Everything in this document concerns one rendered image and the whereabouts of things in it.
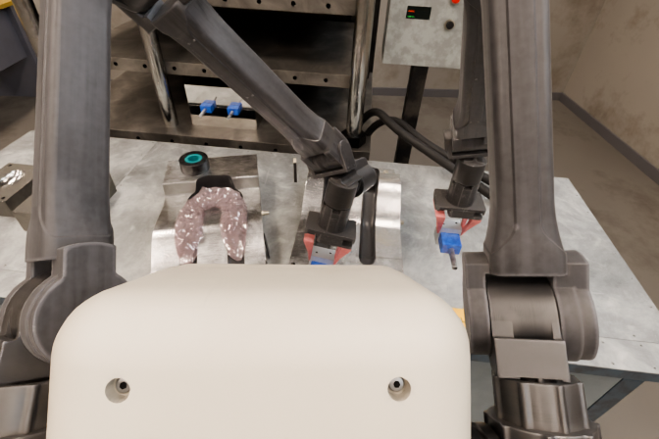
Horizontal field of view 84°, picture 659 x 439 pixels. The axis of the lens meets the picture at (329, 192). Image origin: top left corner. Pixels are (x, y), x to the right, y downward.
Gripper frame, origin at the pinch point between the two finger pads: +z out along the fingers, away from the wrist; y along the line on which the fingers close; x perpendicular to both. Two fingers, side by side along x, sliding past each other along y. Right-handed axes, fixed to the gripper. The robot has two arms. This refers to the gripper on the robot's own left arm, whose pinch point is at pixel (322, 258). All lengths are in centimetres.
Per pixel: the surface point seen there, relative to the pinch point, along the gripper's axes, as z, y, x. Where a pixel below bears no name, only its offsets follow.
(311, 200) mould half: 0.9, 5.0, -23.2
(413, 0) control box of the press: -50, -13, -78
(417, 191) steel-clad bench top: 3, -28, -46
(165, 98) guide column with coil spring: 3, 69, -75
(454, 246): -6.5, -28.3, -6.0
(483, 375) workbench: 26, -48, 0
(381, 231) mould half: 0.9, -14.2, -16.0
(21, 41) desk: 53, 271, -249
